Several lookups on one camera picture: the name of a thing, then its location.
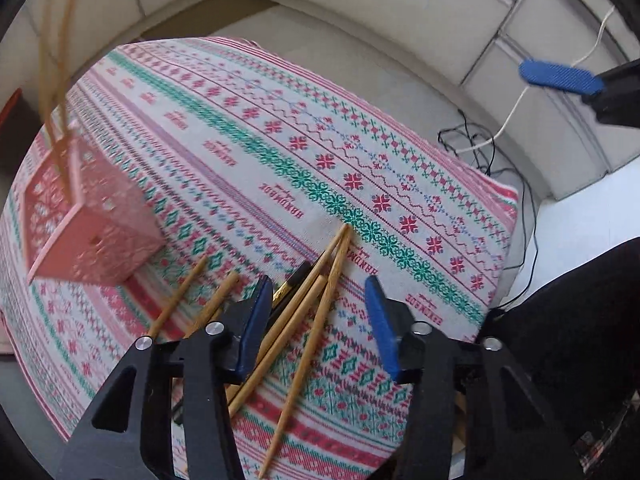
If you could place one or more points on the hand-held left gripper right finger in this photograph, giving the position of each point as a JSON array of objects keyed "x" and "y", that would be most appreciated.
[{"x": 381, "y": 321}]

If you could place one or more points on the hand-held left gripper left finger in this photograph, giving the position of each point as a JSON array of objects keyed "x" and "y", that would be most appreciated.
[{"x": 252, "y": 321}]

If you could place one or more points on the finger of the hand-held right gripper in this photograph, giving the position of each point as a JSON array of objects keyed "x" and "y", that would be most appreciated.
[{"x": 550, "y": 77}]

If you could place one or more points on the wooden chopstick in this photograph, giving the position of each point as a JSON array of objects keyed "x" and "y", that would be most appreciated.
[
  {"x": 215, "y": 302},
  {"x": 177, "y": 297},
  {"x": 325, "y": 254},
  {"x": 67, "y": 35},
  {"x": 298, "y": 375},
  {"x": 295, "y": 305},
  {"x": 275, "y": 355}
]

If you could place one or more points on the black chopstick with gold band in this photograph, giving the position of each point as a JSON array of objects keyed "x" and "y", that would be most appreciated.
[{"x": 298, "y": 276}]

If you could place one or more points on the pink perforated utensil holder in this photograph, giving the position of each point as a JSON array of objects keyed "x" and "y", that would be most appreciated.
[{"x": 100, "y": 240}]

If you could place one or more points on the red green patterned tablecloth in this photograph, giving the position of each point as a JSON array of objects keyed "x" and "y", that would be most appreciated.
[{"x": 300, "y": 160}]

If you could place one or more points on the person's dark trouser leg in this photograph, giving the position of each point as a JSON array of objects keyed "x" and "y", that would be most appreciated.
[{"x": 575, "y": 320}]

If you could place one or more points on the red topped dark box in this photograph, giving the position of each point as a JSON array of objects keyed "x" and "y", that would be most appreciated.
[{"x": 10, "y": 105}]

